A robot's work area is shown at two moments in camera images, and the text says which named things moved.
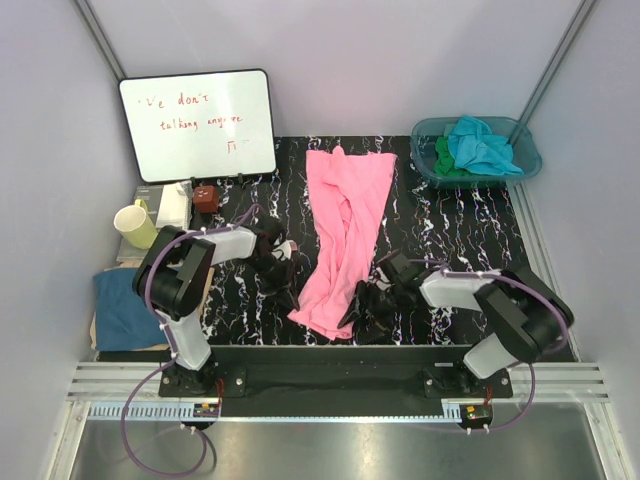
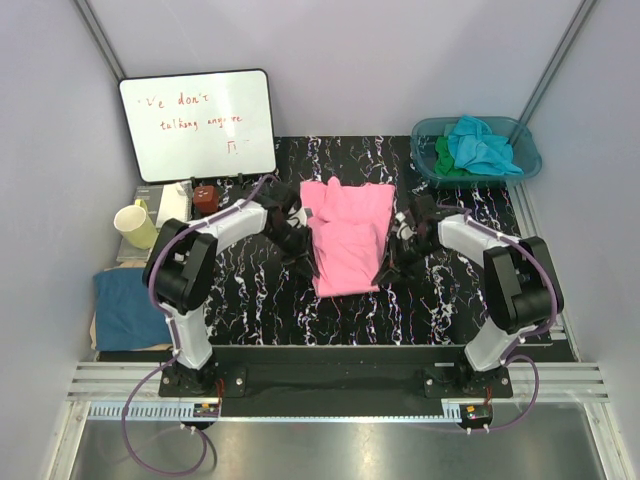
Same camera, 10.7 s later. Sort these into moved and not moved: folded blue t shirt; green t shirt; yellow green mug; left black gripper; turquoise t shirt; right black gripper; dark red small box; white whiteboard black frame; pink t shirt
Moved: left black gripper; pink t shirt; right black gripper
Not moved: yellow green mug; folded blue t shirt; turquoise t shirt; dark red small box; green t shirt; white whiteboard black frame
